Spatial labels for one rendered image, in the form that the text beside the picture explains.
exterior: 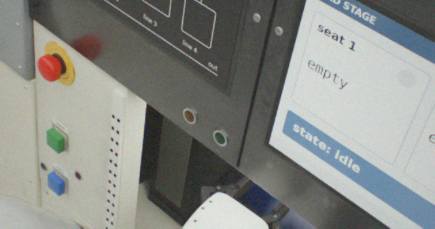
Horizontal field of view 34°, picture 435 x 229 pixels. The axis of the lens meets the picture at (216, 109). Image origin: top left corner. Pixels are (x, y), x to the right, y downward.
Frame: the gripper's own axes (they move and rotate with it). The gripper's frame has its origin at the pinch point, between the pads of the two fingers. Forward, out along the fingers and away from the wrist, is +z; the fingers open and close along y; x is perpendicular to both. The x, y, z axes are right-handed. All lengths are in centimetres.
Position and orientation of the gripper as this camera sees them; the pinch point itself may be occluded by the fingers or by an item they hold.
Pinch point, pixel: (263, 196)
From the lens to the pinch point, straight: 109.5
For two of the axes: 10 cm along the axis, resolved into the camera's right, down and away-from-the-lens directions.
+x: 1.4, -7.5, -6.5
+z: 6.2, -4.4, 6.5
